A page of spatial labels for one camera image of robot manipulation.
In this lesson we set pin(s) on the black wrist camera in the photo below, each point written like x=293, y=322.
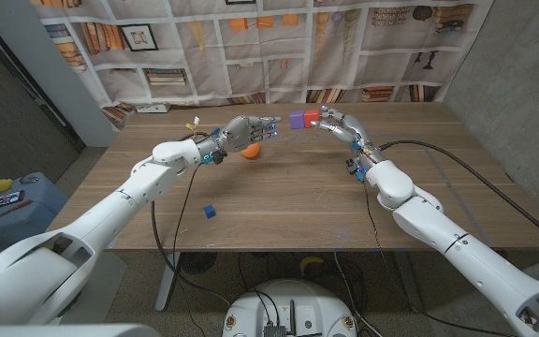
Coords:
x=354, y=168
x=215, y=157

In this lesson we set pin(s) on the round grey lid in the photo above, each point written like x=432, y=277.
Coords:
x=29, y=179

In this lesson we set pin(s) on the yellow toy lemon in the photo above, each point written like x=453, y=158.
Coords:
x=2, y=185

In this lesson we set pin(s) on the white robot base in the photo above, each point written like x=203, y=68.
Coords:
x=297, y=304

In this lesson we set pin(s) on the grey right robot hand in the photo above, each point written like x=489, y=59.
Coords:
x=346, y=126

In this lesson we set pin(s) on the purple magnetic block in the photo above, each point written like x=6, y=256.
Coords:
x=297, y=120

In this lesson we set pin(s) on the printed bookshelf backdrop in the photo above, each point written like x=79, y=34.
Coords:
x=251, y=70

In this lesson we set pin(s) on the orange ball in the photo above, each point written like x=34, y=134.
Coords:
x=252, y=153

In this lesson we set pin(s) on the black round floor base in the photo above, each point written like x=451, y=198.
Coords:
x=198, y=263

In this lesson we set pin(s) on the white low shelf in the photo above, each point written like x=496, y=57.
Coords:
x=110, y=281

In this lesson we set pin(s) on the red screwdriver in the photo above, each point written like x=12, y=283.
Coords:
x=10, y=211

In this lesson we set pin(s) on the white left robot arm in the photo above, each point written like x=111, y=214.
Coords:
x=110, y=210

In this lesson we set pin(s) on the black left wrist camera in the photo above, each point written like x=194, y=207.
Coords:
x=215, y=157

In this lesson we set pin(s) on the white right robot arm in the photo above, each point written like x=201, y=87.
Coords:
x=438, y=224

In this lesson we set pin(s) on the yellow toy banana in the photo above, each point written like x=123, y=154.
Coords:
x=310, y=262

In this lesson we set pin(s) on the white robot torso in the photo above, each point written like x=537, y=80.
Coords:
x=63, y=331

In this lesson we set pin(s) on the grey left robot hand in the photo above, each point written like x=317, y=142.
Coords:
x=248, y=131

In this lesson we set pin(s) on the black smartphone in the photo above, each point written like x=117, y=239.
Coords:
x=4, y=200

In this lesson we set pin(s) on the grey table leg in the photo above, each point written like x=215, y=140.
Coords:
x=410, y=285
x=166, y=285

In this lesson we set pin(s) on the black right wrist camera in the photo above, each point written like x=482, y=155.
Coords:
x=354, y=168

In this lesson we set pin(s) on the white power strip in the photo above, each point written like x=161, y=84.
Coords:
x=152, y=108

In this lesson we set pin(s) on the red magnetic block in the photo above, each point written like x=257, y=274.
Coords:
x=311, y=118

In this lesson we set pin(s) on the small blue block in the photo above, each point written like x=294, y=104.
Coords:
x=209, y=211

